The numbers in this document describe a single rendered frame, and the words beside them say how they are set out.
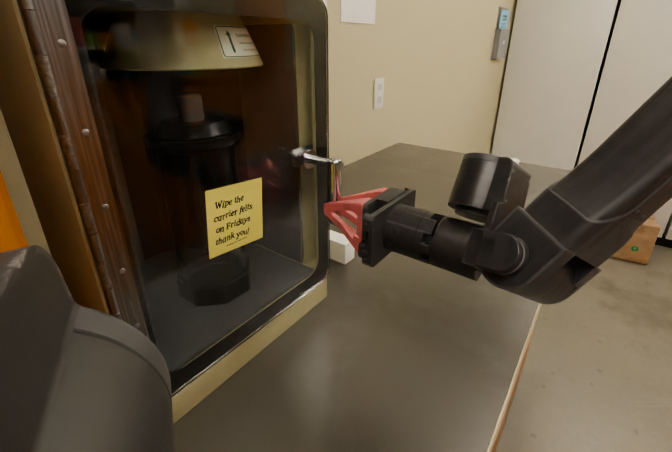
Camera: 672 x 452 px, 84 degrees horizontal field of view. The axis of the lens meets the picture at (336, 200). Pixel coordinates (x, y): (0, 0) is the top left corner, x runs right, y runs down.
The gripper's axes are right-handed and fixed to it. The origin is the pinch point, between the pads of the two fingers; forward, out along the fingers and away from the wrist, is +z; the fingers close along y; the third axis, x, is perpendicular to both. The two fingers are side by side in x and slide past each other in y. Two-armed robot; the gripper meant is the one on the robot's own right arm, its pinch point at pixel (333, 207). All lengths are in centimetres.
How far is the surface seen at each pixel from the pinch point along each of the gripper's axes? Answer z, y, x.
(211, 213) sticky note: 4.0, 15.6, -3.9
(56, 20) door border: 4.0, 24.8, -21.6
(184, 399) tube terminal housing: 5.0, 22.0, 17.7
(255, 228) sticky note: 4.0, 10.0, 0.2
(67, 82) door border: 4.0, 25.2, -17.7
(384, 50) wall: 50, -98, -16
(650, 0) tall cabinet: -27, -285, -42
